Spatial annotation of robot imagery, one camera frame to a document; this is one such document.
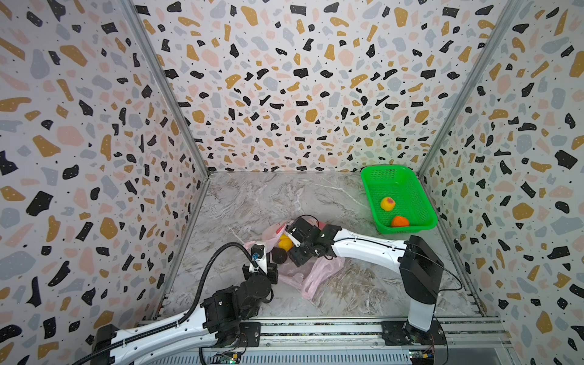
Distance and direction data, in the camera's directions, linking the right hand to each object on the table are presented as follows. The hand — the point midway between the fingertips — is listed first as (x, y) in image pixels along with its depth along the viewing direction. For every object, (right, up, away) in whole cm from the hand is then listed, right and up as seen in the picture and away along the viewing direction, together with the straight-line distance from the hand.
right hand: (291, 249), depth 83 cm
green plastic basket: (+50, +18, +29) cm, 60 cm away
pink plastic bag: (+7, -5, -13) cm, 16 cm away
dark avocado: (-5, -3, +2) cm, 6 cm away
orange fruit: (+46, +9, +14) cm, 48 cm away
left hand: (-6, +2, -10) cm, 12 cm away
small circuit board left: (-19, -30, -13) cm, 38 cm away
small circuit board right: (+42, -31, -12) cm, 53 cm away
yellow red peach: (+43, +16, +20) cm, 50 cm away
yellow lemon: (-3, +1, +7) cm, 8 cm away
